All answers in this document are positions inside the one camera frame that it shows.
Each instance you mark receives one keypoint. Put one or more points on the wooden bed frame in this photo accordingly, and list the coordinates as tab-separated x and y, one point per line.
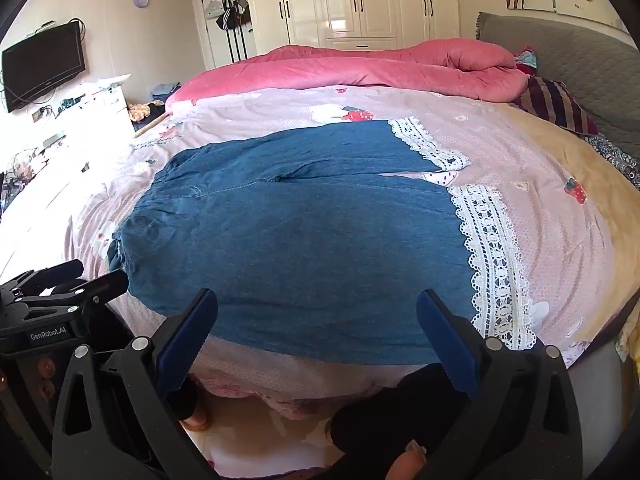
150	124

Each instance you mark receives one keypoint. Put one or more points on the white wardrobe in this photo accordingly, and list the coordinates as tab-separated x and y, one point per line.
350	5

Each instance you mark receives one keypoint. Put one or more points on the person's right hand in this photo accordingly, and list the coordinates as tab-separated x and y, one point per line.
405	462

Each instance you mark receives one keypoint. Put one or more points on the yellow floral cloth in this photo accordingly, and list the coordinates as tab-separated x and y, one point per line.
139	110

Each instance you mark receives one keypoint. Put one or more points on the pink comforter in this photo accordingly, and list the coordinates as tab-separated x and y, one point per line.
325	67

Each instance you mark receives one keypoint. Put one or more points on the folded blue clothes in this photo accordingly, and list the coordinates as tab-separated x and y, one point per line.
165	92

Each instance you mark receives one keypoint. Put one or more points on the white door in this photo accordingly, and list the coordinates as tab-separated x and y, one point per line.
220	45

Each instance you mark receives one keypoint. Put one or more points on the blue denim pants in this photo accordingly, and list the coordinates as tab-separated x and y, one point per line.
300	240

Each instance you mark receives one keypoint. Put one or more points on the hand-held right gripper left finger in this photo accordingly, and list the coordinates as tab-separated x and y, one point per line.
187	341

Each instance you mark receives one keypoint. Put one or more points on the dark patterned cloth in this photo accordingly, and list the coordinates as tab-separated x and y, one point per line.
617	160

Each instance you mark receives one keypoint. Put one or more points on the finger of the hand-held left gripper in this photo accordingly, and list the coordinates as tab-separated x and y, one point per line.
55	274
95	290

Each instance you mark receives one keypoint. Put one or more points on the pink strawberry printed quilt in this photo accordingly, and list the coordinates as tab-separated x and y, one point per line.
550	240

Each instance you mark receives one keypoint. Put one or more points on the black striped hanging bag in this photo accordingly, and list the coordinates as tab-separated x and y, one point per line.
229	17

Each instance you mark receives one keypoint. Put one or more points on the teal and red cloth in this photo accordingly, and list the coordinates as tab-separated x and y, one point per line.
526	60

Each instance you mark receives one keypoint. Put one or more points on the white dresser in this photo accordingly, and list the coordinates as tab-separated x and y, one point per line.
95	110

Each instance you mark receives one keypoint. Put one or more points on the striped pillow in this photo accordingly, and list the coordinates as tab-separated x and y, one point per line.
555	102

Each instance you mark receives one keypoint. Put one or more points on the grey hanging bag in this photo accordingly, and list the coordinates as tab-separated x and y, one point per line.
214	7

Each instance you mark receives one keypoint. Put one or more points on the pale yellow cloth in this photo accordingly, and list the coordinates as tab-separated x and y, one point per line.
629	335

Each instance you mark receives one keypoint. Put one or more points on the black television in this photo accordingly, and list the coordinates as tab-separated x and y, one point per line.
42	67

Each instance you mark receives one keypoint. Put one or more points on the grey bed headboard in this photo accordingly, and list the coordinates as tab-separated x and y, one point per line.
580	60

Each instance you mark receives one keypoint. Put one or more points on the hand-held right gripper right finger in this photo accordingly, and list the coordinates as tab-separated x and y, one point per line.
446	341

